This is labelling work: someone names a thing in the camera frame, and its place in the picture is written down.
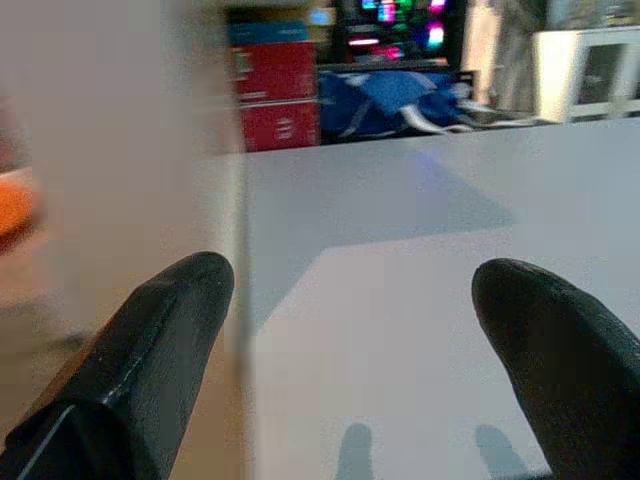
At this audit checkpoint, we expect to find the screen with coloured lights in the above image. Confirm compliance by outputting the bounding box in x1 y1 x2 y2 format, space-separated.
338 0 452 65

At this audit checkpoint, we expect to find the red cardboard box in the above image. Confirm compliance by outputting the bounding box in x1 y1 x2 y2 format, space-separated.
233 42 319 105
239 99 321 152

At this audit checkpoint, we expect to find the blue cardboard box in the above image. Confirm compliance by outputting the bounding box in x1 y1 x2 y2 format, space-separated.
228 19 313 48

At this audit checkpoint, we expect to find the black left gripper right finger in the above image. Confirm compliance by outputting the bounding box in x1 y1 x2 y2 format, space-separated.
471 257 640 480

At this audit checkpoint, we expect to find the blue cloth bag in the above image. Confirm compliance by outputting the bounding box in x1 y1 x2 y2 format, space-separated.
318 69 477 144

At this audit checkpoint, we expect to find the white cabinet with glass door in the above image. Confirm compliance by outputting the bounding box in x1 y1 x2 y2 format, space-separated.
533 27 640 122

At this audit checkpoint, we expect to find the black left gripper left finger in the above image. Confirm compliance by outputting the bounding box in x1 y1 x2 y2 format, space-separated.
0 251 236 480

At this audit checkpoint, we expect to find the orange object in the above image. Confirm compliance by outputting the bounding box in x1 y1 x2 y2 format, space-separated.
0 168 37 242

